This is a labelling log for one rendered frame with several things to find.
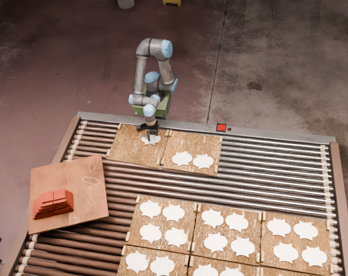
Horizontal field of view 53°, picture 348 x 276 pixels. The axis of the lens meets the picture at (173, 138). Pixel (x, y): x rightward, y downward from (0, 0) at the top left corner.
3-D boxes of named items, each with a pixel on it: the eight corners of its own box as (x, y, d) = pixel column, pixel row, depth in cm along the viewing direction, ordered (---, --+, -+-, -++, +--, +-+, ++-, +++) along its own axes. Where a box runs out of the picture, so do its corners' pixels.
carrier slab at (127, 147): (121, 125, 284) (120, 123, 282) (170, 132, 276) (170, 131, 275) (106, 159, 263) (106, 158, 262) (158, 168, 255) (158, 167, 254)
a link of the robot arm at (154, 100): (146, 92, 254) (141, 103, 248) (160, 95, 252) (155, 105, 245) (147, 99, 260) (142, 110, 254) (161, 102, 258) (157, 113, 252)
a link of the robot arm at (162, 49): (162, 80, 291) (151, 34, 243) (179, 83, 288) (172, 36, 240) (158, 92, 286) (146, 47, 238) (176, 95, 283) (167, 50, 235)
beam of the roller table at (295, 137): (80, 115, 301) (78, 110, 297) (333, 141, 270) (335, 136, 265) (76, 122, 296) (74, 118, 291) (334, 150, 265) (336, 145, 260)
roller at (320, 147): (83, 122, 293) (81, 119, 290) (326, 148, 264) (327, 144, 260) (81, 127, 290) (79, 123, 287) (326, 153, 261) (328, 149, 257)
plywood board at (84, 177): (31, 170, 248) (30, 168, 247) (101, 155, 253) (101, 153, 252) (29, 235, 218) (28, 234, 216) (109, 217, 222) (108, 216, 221)
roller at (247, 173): (70, 151, 275) (68, 147, 272) (330, 182, 246) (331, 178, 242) (68, 156, 272) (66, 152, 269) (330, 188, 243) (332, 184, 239)
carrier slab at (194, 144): (170, 131, 276) (170, 130, 275) (222, 138, 269) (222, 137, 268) (160, 168, 255) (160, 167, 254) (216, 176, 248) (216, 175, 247)
